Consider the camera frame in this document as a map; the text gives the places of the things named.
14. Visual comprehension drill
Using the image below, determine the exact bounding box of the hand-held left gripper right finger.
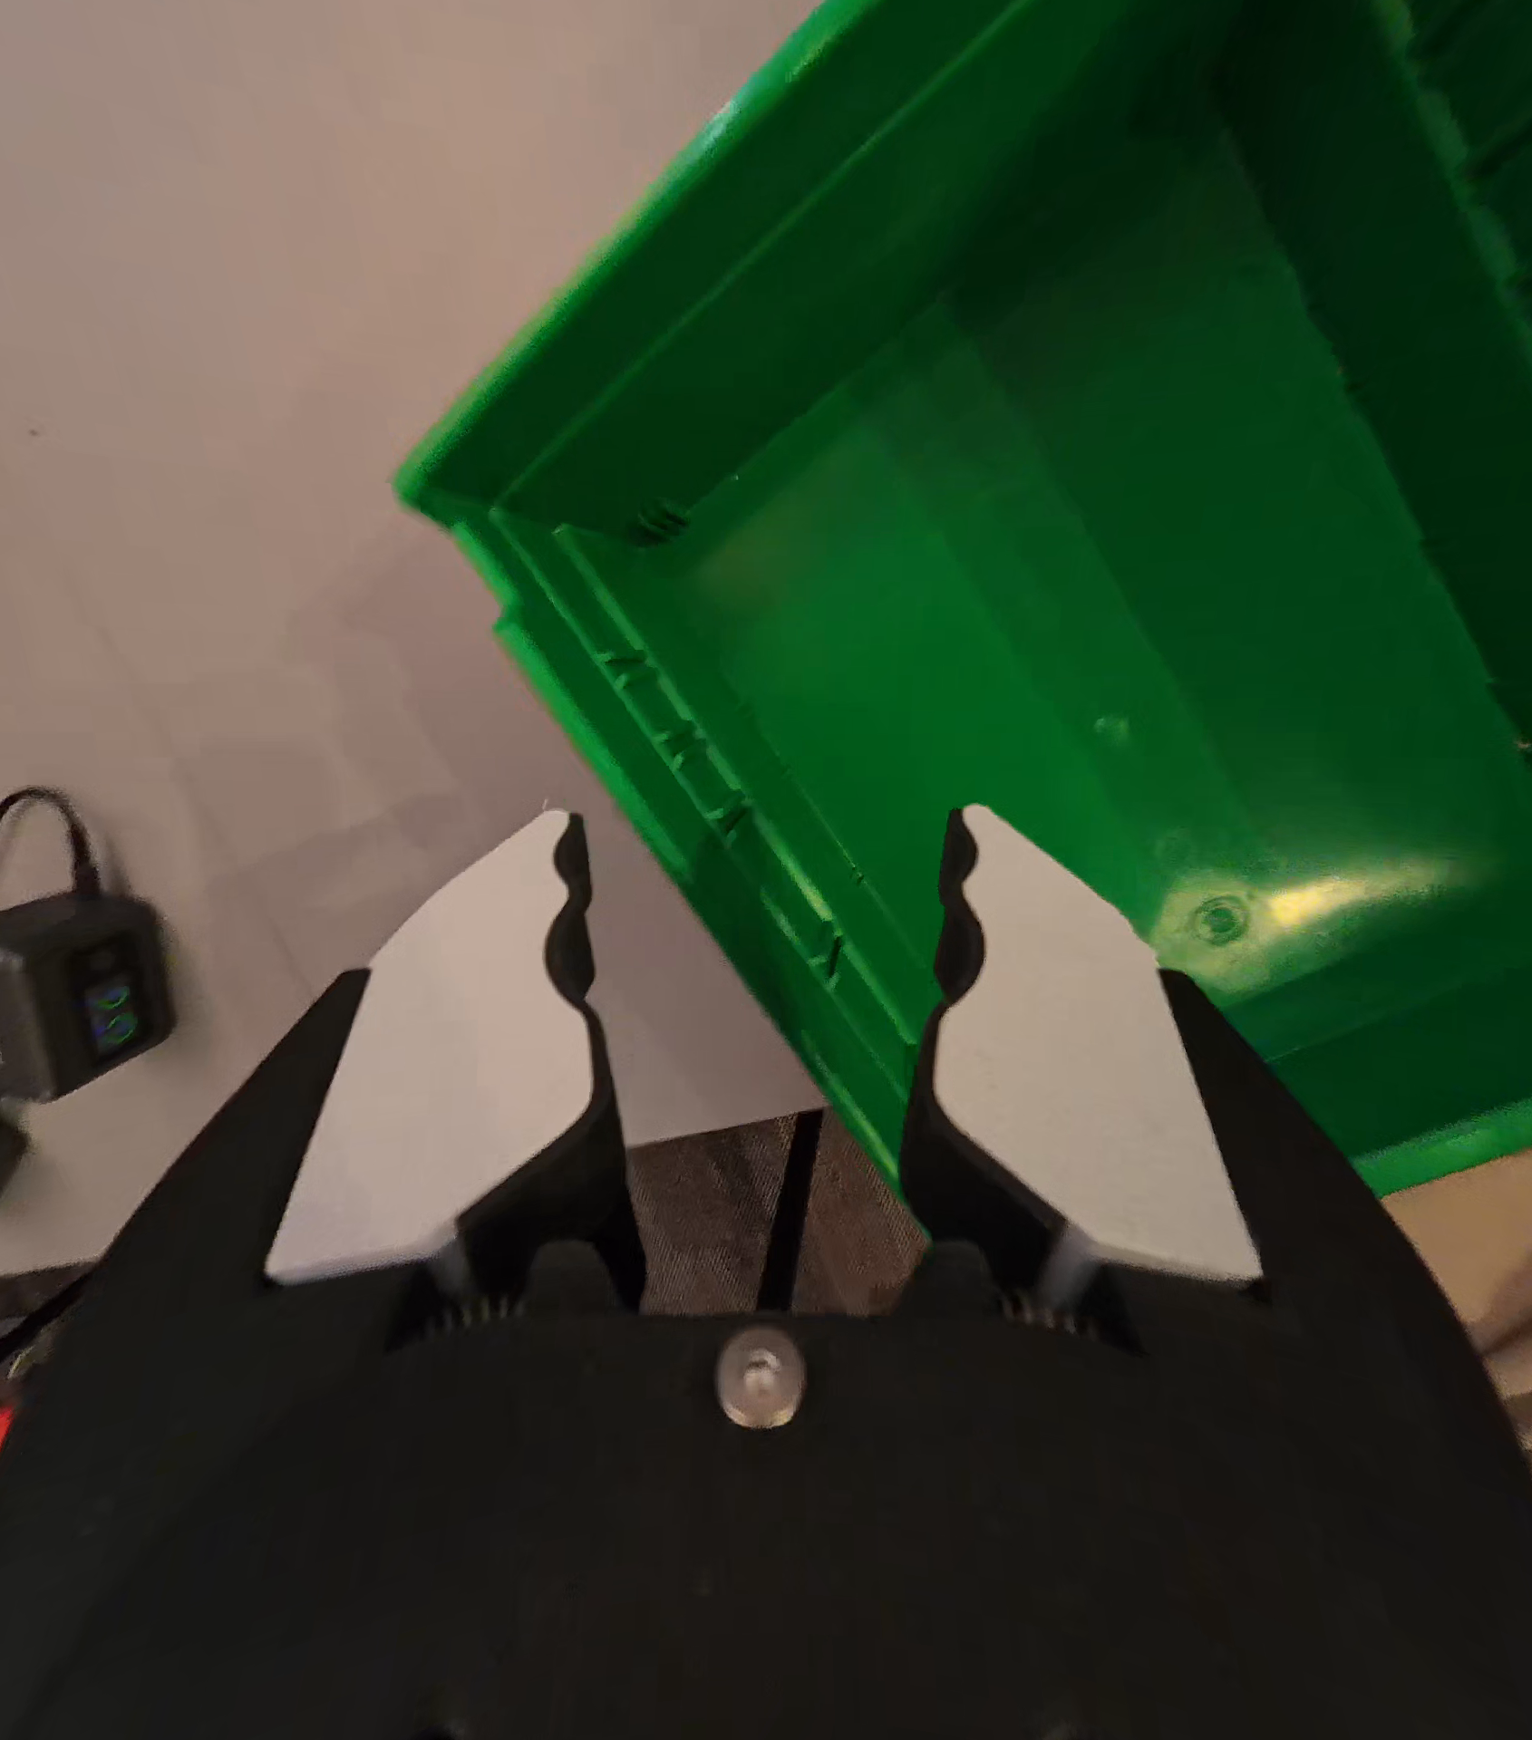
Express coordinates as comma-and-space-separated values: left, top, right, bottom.
901, 804, 1265, 1312

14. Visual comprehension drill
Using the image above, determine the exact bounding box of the green plastic storage bin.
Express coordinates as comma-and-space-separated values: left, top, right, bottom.
393, 0, 1532, 1200

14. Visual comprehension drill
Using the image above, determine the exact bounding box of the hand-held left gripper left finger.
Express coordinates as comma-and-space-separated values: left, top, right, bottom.
267, 810, 647, 1312

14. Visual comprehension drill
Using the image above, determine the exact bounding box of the black adapter cable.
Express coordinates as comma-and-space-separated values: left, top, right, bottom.
0, 785, 105, 938

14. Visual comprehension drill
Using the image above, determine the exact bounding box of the person's beige trouser leg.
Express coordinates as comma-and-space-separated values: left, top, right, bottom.
1379, 1117, 1532, 1503

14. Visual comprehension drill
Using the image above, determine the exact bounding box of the black power adapter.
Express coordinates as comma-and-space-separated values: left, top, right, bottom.
0, 889, 180, 1102

